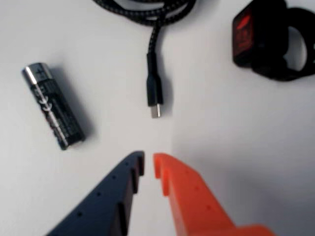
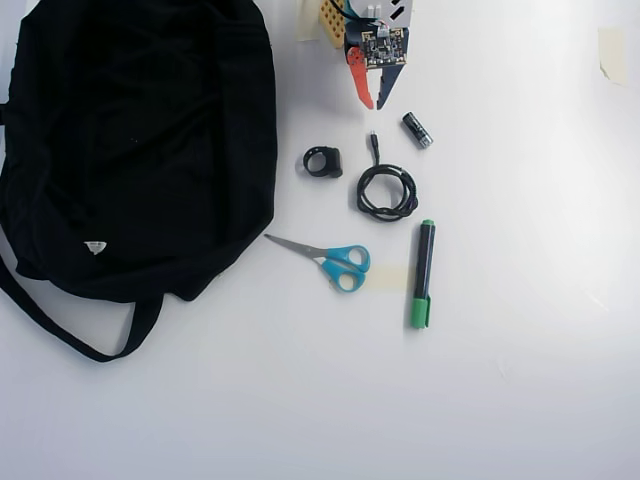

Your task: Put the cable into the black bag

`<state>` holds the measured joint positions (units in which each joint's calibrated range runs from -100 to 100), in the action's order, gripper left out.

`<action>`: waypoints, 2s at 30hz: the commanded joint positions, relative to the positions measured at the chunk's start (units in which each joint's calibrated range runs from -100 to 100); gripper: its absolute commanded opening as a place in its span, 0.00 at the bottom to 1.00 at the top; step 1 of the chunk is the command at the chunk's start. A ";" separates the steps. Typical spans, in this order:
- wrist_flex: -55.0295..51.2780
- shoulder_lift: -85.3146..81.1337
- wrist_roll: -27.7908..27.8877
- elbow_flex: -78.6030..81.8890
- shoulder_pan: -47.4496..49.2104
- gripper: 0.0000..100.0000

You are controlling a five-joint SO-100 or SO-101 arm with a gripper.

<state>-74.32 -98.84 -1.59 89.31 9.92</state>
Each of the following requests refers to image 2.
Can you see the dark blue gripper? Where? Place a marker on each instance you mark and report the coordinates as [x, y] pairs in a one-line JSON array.
[[361, 82]]

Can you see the white teal yellow robot arm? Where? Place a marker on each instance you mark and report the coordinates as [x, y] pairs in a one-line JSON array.
[[332, 20]]

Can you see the black fabric bag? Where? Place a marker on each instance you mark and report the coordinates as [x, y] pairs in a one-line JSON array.
[[125, 150]]

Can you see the black cylindrical battery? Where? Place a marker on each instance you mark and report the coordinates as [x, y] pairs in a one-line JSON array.
[[416, 130]]

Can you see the long beige tape strip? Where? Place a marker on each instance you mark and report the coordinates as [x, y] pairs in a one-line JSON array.
[[306, 25]]

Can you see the black marker with green cap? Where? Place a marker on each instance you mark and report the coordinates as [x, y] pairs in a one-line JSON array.
[[424, 260]]

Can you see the short beige tape strip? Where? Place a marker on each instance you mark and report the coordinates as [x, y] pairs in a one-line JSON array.
[[390, 278]]

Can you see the torn beige tape strip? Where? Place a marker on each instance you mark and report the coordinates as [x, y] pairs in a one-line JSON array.
[[612, 55]]

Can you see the bare camera circuit board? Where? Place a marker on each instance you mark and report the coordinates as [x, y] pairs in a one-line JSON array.
[[385, 47]]

